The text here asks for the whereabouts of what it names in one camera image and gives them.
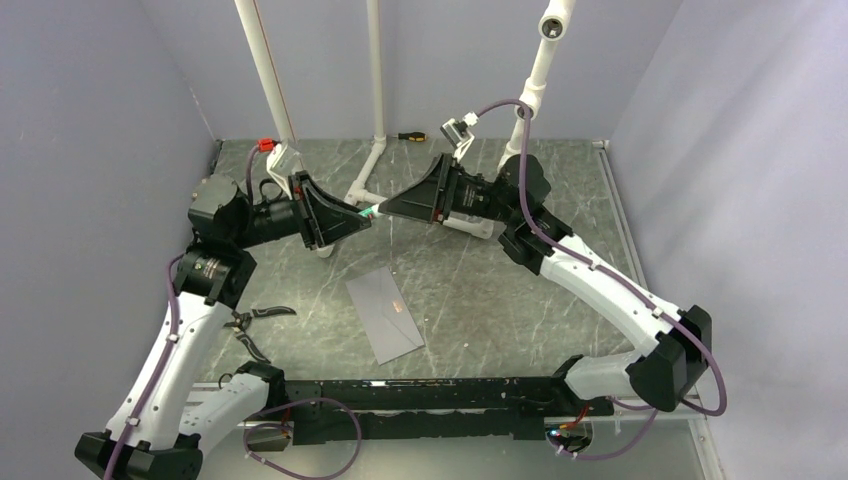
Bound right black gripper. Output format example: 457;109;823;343
378;153;518;225

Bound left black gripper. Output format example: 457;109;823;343
231;170;370;250

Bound white green glue stick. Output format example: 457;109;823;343
359;204;382;220

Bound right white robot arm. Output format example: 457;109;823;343
373;154;711;415

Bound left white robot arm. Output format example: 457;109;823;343
74;171;375;479

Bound yellow black screwdriver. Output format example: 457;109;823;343
397;131;427;143

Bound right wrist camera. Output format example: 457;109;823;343
440;112;479;164

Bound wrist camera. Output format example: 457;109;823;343
440;112;479;164
256;137;303;200

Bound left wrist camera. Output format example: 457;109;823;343
256;137;303;200

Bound black handled pliers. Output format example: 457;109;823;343
225;304;298;364

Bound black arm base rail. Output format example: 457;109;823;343
250;376;613;446

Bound white PVC pipe frame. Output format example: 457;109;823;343
231;0;578;260

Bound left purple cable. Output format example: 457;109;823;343
102;145;266;480

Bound purple cable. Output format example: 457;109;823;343
475;99;729;464
102;145;266;480

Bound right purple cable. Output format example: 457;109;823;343
475;99;729;464

